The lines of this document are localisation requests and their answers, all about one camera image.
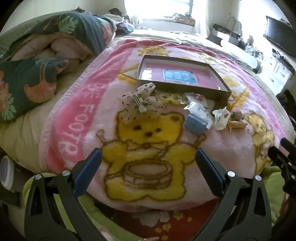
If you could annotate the white bed footboard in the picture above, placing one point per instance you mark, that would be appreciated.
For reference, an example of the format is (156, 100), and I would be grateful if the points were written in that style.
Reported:
(240, 53)

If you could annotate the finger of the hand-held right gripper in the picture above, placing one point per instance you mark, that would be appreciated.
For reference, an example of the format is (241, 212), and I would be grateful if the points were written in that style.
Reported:
(281, 162)
(288, 144)

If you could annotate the white hair claw clip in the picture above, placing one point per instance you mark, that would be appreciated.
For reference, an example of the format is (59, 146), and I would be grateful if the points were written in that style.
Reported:
(220, 118)

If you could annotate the red floral cloth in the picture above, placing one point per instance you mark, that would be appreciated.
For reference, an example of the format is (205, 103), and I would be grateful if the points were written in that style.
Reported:
(185, 220)

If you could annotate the dark plush toy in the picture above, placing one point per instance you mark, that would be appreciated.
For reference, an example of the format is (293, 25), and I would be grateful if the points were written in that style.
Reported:
(115, 11)

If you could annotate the clear plastic packet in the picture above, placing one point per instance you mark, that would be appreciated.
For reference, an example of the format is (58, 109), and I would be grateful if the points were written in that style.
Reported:
(198, 106)

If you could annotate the small brown doll figure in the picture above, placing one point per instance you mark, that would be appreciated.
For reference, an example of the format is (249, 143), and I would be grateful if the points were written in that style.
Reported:
(238, 125)

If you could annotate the black television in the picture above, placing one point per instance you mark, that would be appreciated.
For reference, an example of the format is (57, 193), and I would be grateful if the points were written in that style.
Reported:
(279, 34)

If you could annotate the white round roll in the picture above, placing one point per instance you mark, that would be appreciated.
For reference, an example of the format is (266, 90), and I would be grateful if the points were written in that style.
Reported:
(5, 172)

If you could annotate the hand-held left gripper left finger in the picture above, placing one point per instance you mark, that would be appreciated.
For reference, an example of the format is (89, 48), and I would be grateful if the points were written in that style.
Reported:
(89, 169)

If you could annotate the sheer white curtain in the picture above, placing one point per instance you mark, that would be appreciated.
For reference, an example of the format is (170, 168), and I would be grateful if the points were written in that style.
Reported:
(134, 14)
(202, 16)

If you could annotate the dark floral quilt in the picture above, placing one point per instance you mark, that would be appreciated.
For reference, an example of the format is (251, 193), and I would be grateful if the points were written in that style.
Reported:
(34, 76)

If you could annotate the green sheet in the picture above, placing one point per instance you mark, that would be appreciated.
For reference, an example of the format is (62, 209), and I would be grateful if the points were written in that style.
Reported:
(274, 190)

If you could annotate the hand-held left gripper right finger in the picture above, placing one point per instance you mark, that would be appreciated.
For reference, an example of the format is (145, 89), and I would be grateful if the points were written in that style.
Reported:
(208, 171)

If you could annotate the purple clothing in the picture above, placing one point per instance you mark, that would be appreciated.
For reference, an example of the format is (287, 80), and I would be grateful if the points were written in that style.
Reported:
(126, 25)

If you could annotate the white dresser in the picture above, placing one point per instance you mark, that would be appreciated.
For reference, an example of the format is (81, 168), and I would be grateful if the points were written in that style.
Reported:
(275, 71)

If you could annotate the cardboard box with pink inside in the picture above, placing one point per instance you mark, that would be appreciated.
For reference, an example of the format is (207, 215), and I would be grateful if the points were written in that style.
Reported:
(208, 76)

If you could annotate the pile of plush toys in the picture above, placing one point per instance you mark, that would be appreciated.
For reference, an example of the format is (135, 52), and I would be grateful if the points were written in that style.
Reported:
(182, 18)

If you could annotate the small blue box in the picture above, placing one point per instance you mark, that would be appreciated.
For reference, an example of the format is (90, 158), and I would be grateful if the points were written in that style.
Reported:
(195, 124)

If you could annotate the pink bear printed blanket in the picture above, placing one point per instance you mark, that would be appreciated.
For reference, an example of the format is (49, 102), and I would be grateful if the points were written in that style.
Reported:
(92, 129)

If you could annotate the polka dot bow hair clip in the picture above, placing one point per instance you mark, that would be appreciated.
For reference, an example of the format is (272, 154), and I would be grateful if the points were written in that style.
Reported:
(150, 104)

